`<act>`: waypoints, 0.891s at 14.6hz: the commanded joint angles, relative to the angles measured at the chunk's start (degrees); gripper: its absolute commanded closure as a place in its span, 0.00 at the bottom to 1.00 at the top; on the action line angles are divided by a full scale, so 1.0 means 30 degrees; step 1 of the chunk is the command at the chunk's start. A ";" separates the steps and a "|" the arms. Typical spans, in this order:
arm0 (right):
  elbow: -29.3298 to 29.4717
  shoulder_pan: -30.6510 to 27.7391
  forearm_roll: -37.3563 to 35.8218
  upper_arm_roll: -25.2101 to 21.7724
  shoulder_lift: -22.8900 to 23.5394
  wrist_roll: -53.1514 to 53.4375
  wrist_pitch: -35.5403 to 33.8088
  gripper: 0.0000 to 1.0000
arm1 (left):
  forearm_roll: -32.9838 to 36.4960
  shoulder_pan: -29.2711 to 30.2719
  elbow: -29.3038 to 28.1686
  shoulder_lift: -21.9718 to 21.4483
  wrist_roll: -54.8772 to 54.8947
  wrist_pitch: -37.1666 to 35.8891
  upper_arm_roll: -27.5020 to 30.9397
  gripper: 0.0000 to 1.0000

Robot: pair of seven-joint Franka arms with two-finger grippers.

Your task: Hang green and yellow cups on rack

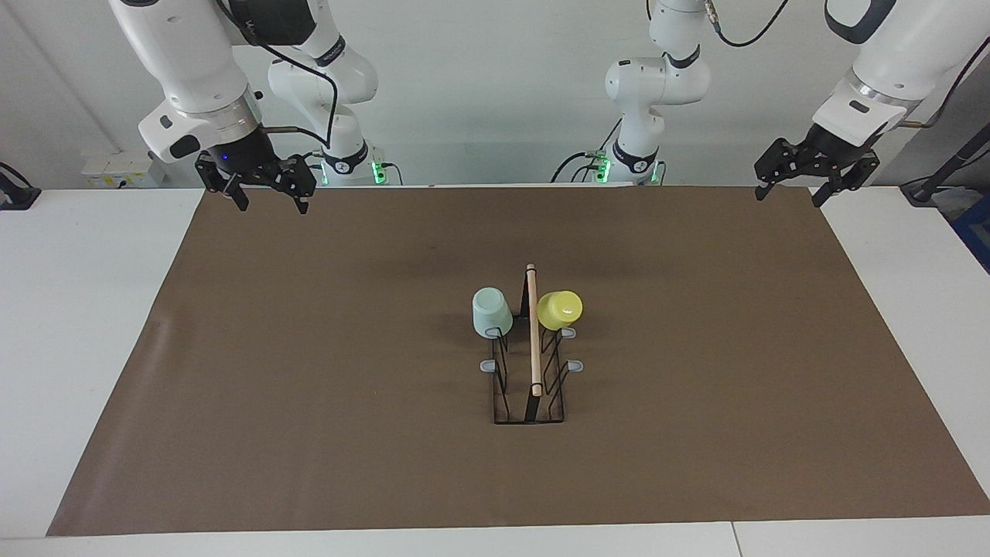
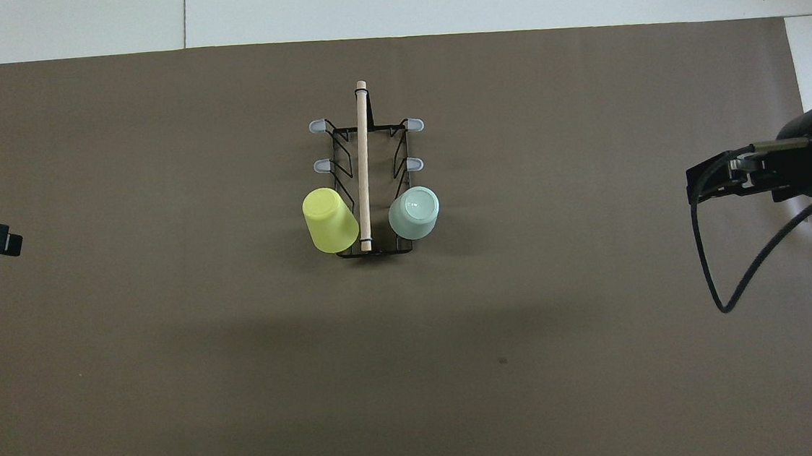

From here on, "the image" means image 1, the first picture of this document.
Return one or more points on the grey plastic bag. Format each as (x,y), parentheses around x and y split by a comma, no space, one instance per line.
(955,203)

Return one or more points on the black tripod stand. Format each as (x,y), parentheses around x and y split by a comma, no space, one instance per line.
(920,192)

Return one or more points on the light green plastic cup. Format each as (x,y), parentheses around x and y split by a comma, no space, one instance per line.
(492,313)

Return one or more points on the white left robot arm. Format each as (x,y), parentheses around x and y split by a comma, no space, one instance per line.
(889,62)

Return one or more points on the brown table mat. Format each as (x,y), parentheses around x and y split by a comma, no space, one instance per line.
(309,449)

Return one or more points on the white power strip box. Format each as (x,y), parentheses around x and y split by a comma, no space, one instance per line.
(116,172)

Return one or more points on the yellow plastic cup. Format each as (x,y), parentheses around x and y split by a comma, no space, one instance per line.
(558,311)

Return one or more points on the blue box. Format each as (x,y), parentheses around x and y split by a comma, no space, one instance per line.
(976,232)

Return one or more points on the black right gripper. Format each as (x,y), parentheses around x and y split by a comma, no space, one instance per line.
(244,155)

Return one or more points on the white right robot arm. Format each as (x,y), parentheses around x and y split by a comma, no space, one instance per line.
(186,54)

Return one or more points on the black table clamp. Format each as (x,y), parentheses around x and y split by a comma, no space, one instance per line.
(19,199)

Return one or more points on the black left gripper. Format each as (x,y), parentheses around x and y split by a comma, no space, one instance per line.
(834,148)

